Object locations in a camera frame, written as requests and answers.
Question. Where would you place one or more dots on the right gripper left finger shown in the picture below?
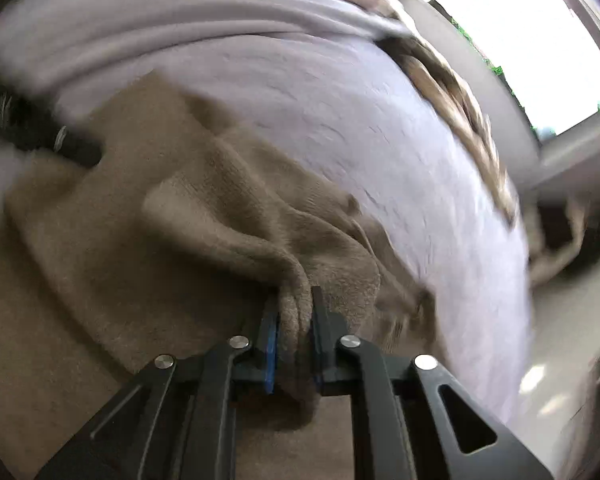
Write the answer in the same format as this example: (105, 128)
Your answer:
(176, 419)

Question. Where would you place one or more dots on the brown knit sweater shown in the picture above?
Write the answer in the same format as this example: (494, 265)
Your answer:
(184, 233)

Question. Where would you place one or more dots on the window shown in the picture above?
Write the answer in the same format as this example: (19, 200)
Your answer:
(546, 55)

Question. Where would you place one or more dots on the lavender embossed bedspread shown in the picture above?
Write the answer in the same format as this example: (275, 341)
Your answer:
(310, 76)

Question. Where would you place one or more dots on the beige striped garment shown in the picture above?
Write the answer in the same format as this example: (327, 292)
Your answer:
(450, 96)

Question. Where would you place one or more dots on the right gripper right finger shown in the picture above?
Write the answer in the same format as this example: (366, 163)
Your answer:
(411, 419)

